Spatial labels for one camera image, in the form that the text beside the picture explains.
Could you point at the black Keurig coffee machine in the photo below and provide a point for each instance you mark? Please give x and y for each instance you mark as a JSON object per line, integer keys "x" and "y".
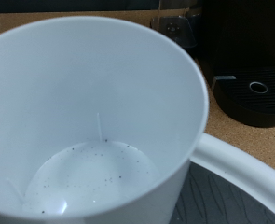
{"x": 252, "y": 62}

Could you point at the white two-tier turntable shelf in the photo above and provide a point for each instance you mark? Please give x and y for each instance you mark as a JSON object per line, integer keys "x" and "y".
{"x": 236, "y": 186}

